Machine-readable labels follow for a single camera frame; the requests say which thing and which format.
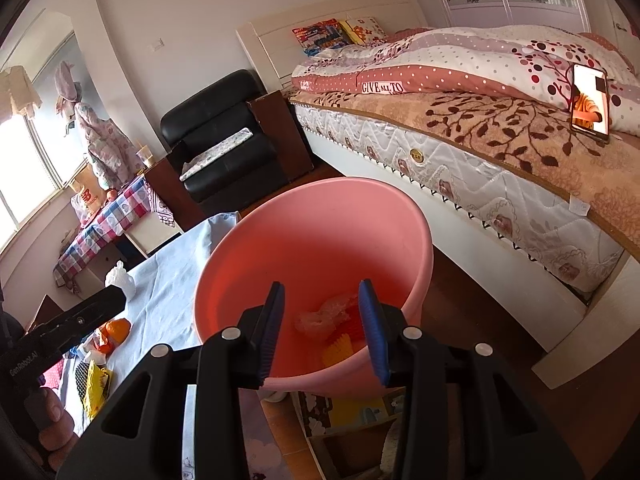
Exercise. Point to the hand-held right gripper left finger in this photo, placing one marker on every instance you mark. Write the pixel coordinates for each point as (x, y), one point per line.
(272, 332)

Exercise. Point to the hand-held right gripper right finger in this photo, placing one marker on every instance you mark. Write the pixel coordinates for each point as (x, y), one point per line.
(374, 332)

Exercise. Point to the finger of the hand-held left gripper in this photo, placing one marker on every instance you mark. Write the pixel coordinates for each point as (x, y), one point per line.
(85, 310)

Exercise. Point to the slice of bread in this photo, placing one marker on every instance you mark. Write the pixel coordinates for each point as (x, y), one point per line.
(119, 329)

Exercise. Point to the small orange peel piece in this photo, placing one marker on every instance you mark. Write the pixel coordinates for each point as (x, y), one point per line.
(105, 345)

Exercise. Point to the pink plastic bucket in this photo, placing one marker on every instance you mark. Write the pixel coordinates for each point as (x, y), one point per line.
(310, 240)

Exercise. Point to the person's left hand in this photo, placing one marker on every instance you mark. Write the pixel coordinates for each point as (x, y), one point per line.
(56, 422)

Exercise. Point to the crumpled white tissue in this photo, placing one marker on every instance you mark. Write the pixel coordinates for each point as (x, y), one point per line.
(121, 280)

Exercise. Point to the crumpled clear plastic wrap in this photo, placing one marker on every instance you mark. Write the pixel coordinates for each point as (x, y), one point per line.
(320, 317)

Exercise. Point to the black dotted wrapper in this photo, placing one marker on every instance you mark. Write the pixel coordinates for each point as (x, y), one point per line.
(81, 377)

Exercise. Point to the yellow snack packet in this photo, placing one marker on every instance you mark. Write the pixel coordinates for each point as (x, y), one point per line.
(97, 390)

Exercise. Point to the plaid tablecloth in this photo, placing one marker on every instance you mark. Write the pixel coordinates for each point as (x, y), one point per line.
(110, 220)

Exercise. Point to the light blue floral tablecloth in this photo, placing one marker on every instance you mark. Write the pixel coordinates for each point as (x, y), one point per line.
(175, 280)

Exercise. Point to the white side table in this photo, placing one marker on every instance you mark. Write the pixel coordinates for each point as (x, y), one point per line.
(155, 232)

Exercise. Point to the cardboard box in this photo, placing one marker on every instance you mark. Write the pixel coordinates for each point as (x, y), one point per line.
(350, 440)

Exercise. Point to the brown paper bag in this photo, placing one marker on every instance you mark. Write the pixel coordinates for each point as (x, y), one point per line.
(90, 192)

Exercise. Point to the red apple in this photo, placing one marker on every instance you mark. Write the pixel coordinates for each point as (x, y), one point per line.
(110, 193)

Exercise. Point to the patterned lace cloth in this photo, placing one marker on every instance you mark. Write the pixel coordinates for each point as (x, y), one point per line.
(167, 212)

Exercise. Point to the bed with patterned quilt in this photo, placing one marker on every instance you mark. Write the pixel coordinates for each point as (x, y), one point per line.
(500, 280)

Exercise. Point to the window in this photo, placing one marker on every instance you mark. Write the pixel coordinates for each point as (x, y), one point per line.
(30, 170)

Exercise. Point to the brown cabinet with cup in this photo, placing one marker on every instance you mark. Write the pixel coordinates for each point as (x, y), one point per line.
(170, 180)

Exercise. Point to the hanging floral jacket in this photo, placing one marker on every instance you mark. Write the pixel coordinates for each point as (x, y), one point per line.
(100, 135)

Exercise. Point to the white quilted mattress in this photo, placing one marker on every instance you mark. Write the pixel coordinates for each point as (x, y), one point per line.
(450, 170)

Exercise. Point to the brown bedside cabinet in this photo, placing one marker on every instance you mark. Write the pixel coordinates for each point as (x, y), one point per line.
(280, 130)

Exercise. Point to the black leather armchair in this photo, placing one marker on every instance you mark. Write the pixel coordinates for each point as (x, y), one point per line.
(210, 110)

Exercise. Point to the brown leaf-print blanket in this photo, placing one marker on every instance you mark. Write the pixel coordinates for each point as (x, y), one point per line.
(500, 120)

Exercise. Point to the pink polka-dot quilt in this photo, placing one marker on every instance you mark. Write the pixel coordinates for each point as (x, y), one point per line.
(475, 60)

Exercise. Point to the colourful pillow at headboard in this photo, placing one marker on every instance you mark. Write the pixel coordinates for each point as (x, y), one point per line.
(320, 36)

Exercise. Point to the floral pillow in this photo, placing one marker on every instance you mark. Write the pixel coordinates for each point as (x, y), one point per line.
(367, 29)

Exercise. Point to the smartphone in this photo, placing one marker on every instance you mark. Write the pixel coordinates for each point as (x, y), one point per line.
(590, 105)

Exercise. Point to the white wall switch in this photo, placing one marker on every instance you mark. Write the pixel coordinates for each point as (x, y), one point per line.
(157, 44)

